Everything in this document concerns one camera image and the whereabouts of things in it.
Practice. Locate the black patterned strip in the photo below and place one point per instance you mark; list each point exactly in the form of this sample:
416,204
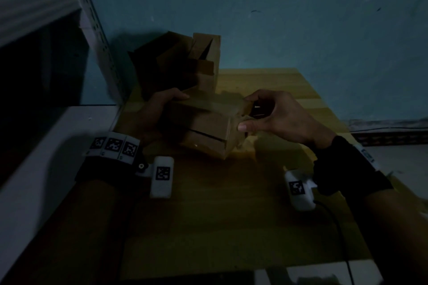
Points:
391,134

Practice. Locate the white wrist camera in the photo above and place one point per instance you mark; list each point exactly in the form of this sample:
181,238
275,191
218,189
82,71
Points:
299,191
162,176

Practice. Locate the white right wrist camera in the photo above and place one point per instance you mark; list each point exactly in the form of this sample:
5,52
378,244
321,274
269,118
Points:
299,191

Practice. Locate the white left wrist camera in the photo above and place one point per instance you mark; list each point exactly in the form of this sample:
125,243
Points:
162,176

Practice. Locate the black left wristband with markers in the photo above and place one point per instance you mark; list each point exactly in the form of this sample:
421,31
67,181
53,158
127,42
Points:
110,158

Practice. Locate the white metal shelf rack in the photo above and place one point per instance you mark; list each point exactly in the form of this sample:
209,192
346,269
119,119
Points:
40,44

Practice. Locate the person's right forearm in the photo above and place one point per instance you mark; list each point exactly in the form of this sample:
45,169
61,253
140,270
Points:
394,238

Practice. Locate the person's right hand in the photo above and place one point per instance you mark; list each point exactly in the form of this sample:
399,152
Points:
291,121

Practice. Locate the person's left hand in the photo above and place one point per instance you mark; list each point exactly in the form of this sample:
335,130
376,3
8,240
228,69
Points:
150,117

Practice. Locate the person's left forearm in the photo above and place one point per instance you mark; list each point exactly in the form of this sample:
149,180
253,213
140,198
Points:
73,234

